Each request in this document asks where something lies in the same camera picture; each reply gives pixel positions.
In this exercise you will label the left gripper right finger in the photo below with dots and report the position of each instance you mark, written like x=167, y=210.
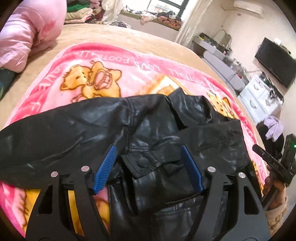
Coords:
x=246, y=212

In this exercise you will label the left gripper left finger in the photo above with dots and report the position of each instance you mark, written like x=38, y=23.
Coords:
x=51, y=217

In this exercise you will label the black leather jacket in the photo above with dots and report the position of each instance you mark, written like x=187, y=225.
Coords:
x=149, y=190

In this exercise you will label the clothes on window sill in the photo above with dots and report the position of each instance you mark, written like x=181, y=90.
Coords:
x=166, y=18

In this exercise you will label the pile of folded clothes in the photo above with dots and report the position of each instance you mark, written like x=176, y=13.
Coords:
x=84, y=12

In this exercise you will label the right hand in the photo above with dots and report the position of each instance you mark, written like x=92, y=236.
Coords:
x=281, y=192

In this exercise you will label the tan fleece sleeve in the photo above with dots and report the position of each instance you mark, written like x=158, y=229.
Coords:
x=275, y=217

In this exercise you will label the lilac cloth on chair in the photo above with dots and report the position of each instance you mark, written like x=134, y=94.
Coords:
x=275, y=128

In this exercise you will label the white drawer cabinet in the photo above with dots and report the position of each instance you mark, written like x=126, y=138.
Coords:
x=260, y=100

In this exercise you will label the grey dressing table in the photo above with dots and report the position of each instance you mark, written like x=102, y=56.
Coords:
x=217, y=57

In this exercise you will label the pink cartoon cat blanket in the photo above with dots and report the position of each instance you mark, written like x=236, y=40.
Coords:
x=91, y=70

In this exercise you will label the white air conditioner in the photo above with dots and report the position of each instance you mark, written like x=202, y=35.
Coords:
x=249, y=7

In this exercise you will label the right cream curtain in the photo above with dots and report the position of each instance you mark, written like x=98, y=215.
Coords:
x=189, y=27

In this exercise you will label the cream curtain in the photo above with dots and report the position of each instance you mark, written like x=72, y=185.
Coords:
x=112, y=9
x=189, y=27

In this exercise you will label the tan bed sheet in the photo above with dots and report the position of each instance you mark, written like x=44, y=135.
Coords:
x=122, y=37

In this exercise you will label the pink quilt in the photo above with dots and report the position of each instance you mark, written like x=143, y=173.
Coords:
x=32, y=28

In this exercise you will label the left cream curtain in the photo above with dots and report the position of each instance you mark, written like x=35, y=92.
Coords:
x=112, y=9

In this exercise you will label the black wall television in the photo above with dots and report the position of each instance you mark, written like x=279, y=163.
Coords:
x=277, y=61

